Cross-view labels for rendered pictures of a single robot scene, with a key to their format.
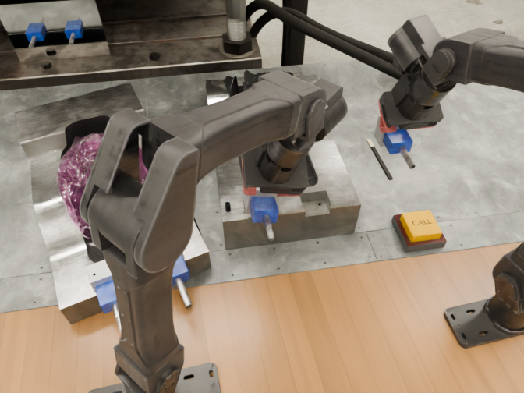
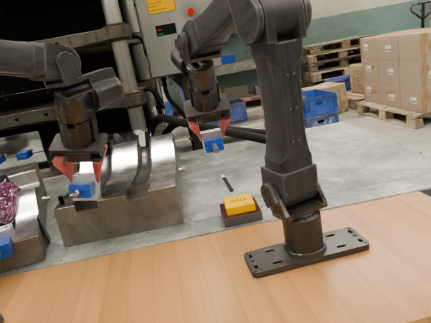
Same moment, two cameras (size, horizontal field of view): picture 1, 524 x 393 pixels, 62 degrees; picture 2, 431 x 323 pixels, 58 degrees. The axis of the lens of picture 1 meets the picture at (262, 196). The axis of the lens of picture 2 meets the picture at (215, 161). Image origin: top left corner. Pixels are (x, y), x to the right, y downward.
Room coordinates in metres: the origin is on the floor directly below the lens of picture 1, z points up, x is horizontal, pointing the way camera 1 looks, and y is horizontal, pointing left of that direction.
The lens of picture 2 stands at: (-0.25, -0.36, 1.15)
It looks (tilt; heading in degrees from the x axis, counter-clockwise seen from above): 16 degrees down; 6
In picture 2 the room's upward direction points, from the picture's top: 10 degrees counter-clockwise
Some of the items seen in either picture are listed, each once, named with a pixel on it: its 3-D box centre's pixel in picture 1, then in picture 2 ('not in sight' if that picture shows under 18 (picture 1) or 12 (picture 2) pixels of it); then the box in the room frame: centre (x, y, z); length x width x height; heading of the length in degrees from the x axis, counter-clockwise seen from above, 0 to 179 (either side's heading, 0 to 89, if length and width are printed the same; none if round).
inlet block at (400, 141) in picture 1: (399, 144); (213, 145); (0.64, -0.27, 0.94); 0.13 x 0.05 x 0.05; 9
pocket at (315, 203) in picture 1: (314, 207); (139, 197); (0.54, -0.10, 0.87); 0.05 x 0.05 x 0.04; 9
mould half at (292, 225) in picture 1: (270, 134); (130, 172); (0.75, -0.02, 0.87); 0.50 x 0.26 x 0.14; 9
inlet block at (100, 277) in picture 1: (113, 300); not in sight; (0.35, 0.24, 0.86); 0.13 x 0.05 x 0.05; 26
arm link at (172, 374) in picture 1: (144, 369); not in sight; (0.22, 0.16, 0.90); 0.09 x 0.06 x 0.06; 51
